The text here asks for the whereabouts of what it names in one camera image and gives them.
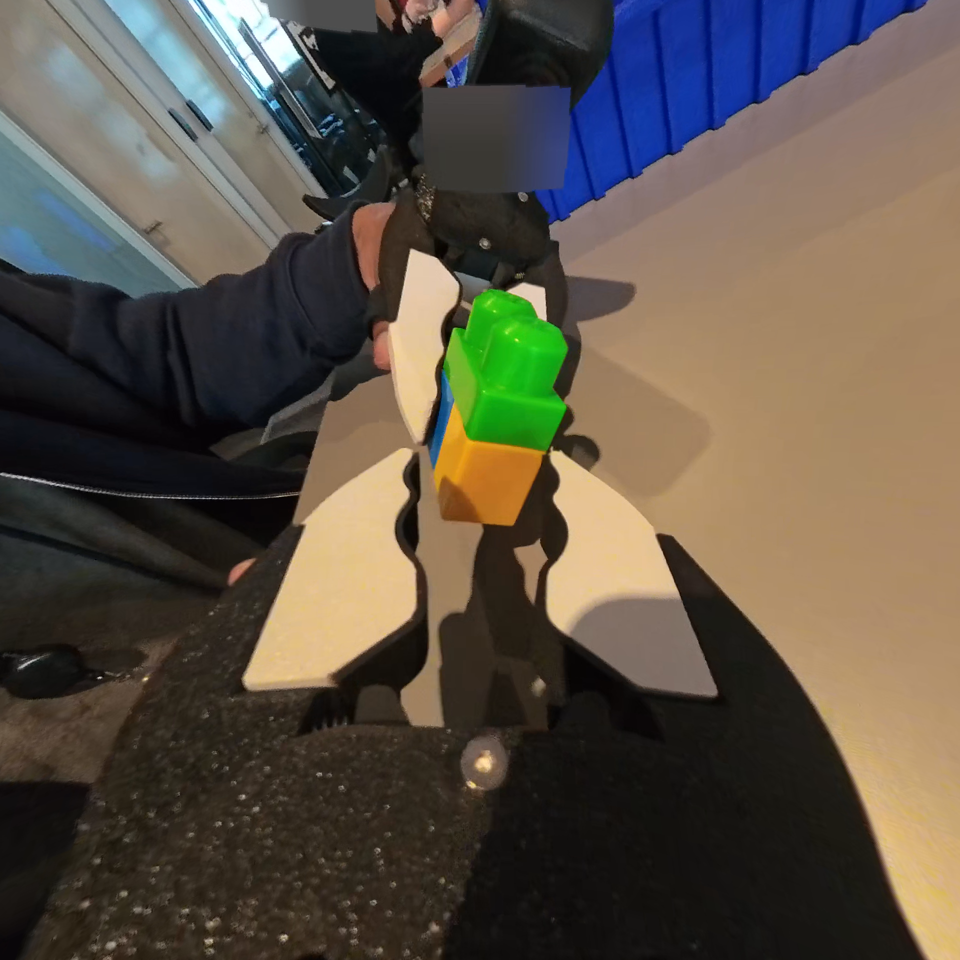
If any black stool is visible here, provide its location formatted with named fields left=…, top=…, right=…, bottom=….
left=302, top=153, right=395, bottom=222

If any yellow single-stud mega block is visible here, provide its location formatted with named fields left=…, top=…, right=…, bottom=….
left=433, top=408, right=543, bottom=526

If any person's navy jacket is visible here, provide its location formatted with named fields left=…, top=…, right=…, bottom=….
left=0, top=408, right=312, bottom=590

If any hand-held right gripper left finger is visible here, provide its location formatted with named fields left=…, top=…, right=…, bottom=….
left=241, top=448, right=429, bottom=691

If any black rounded object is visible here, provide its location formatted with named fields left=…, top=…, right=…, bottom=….
left=0, top=645, right=85, bottom=700

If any white framed glass door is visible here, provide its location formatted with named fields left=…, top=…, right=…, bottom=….
left=0, top=0, right=305, bottom=294

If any person's left hand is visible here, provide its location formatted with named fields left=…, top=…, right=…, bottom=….
left=352, top=201, right=399, bottom=374

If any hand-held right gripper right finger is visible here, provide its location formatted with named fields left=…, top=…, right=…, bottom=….
left=536, top=452, right=719, bottom=700

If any light blue mega block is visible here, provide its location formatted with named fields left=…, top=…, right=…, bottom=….
left=427, top=371, right=453, bottom=470

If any green two-stud mega block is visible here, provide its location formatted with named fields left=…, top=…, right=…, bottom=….
left=442, top=288, right=569, bottom=453

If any blue plastic bin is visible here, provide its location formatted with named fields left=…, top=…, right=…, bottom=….
left=536, top=0, right=931, bottom=226

